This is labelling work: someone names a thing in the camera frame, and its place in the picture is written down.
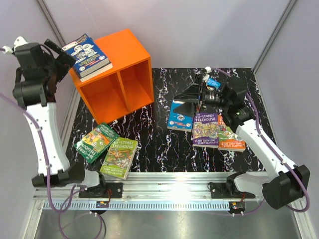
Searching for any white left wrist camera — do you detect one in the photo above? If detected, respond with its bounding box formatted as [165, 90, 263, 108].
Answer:
[2, 36, 28, 55]

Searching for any green 104-storey treehouse book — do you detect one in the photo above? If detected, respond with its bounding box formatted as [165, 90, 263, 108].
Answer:
[74, 123, 119, 163]

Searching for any black marble-pattern mat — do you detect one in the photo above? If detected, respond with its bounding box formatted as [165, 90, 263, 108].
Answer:
[66, 68, 276, 172]

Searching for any aluminium mounting rail frame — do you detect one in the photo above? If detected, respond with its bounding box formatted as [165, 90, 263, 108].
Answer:
[33, 171, 305, 212]

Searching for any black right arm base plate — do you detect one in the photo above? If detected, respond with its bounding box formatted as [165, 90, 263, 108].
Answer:
[207, 182, 256, 199]

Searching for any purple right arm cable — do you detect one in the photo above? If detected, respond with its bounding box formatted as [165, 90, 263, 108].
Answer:
[206, 67, 311, 217]

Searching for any teal 26-storey treehouse book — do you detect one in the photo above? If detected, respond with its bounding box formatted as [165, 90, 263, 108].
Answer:
[206, 77, 221, 90]

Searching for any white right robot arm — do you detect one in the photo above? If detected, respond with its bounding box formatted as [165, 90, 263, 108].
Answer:
[174, 73, 310, 213]

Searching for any bright blue paperback book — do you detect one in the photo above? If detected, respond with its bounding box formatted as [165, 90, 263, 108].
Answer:
[167, 101, 193, 132]

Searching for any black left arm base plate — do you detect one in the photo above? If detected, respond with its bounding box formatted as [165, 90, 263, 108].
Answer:
[79, 182, 123, 199]

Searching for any purple 52-storey treehouse book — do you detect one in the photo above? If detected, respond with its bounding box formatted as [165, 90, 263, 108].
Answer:
[192, 113, 219, 148]

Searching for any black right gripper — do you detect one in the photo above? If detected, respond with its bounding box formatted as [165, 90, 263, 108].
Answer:
[173, 74, 231, 118]

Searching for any lime 65-storey treehouse book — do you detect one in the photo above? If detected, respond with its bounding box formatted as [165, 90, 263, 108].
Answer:
[100, 137, 138, 180]

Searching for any orange two-compartment shelf box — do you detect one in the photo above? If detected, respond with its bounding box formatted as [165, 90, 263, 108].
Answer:
[70, 29, 155, 124]

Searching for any orange 78-storey treehouse book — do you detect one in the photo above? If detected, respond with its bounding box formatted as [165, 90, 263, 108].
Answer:
[218, 115, 246, 152]

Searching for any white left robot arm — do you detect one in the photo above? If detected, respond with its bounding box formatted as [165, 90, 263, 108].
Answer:
[12, 36, 107, 198]

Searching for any blue 91-storey treehouse book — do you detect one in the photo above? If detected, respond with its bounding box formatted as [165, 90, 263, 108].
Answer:
[62, 33, 113, 82]

